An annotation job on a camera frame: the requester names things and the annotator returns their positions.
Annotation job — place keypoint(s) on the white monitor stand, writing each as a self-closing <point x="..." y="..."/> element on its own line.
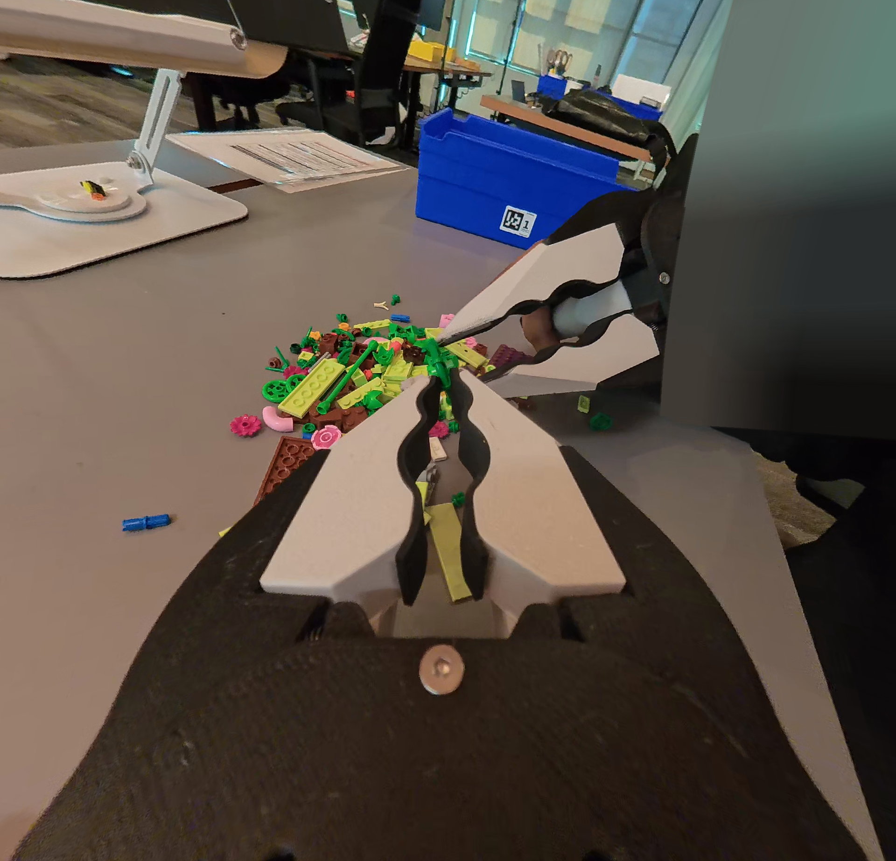
<point x="140" y="238"/>

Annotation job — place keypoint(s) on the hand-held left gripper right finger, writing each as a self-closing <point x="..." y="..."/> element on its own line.
<point x="553" y="525"/>

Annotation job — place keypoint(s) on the magenta gear flower piece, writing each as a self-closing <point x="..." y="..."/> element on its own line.
<point x="246" y="426"/>

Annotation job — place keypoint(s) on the wooden table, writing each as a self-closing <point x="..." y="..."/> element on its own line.
<point x="532" y="116"/>

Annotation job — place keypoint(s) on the small yellow crate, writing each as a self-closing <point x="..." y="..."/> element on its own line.
<point x="428" y="51"/>

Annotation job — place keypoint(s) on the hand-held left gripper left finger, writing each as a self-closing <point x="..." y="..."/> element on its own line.
<point x="336" y="518"/>

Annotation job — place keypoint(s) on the long lime flat tile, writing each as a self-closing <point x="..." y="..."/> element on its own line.
<point x="448" y="553"/>

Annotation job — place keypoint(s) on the large brown studded plate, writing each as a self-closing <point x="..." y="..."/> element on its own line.
<point x="287" y="462"/>

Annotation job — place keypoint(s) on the black office chair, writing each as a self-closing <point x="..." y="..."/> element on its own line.
<point x="381" y="56"/>

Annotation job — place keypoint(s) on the black bag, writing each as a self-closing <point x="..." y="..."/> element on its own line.
<point x="602" y="116"/>

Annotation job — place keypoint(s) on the blue peg piece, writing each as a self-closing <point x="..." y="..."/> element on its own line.
<point x="145" y="522"/>

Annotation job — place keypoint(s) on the document in clear sleeve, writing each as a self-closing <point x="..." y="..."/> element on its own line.
<point x="301" y="154"/>

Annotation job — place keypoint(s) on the green round plate piece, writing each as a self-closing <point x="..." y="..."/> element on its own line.
<point x="600" y="421"/>

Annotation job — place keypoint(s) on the blue storage bin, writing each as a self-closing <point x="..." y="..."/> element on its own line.
<point x="490" y="175"/>

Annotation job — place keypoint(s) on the blue desk organizer box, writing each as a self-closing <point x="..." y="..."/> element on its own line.
<point x="560" y="86"/>

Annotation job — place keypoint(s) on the person's right hand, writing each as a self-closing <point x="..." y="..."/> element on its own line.
<point x="535" y="333"/>

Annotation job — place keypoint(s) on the pile of colourful toy bricks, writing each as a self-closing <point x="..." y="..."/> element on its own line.
<point x="315" y="392"/>

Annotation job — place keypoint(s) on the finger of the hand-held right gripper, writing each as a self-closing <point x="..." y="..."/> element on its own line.
<point x="553" y="273"/>
<point x="602" y="364"/>

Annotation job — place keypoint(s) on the green spoked wheel piece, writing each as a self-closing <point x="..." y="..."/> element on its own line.
<point x="435" y="364"/>

